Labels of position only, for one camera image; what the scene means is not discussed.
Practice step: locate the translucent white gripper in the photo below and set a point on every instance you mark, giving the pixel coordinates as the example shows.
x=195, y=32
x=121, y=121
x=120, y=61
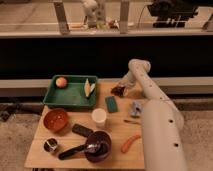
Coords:
x=127, y=88

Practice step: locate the dark grape bunch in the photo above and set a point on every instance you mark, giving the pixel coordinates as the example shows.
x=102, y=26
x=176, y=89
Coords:
x=118, y=91

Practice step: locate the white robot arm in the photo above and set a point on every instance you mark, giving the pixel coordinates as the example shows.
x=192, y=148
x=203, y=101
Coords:
x=161, y=122

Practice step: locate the white plastic cup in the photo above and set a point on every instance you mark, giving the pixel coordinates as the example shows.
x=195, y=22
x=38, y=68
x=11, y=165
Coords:
x=99, y=116

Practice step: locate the green sponge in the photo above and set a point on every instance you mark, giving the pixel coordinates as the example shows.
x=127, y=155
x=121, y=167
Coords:
x=111, y=104

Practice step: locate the green plastic tray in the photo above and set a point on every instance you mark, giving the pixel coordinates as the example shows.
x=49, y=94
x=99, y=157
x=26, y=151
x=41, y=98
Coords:
x=73, y=94

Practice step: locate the dark purple bowl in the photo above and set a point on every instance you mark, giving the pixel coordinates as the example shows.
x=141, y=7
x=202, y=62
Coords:
x=105, y=150

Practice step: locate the orange carrot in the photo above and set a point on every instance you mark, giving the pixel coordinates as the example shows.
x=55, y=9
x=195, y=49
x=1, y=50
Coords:
x=127, y=144

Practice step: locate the black rectangular block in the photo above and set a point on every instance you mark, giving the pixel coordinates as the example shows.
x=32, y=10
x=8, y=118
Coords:
x=81, y=130

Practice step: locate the orange fruit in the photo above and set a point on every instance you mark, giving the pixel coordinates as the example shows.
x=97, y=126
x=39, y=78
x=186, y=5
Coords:
x=61, y=82

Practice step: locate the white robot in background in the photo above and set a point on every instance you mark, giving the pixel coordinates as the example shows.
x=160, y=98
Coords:
x=94, y=11

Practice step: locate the red-orange bowl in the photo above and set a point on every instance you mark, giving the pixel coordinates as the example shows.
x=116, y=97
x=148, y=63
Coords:
x=55, y=120

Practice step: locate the black machine on shelf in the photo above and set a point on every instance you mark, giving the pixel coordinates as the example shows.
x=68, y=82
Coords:
x=171, y=13

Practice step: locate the small metal tin can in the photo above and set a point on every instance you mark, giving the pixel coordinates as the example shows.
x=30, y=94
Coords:
x=51, y=145

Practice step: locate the black handled metal ladle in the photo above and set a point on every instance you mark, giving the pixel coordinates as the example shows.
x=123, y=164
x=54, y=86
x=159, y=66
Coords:
x=90, y=148

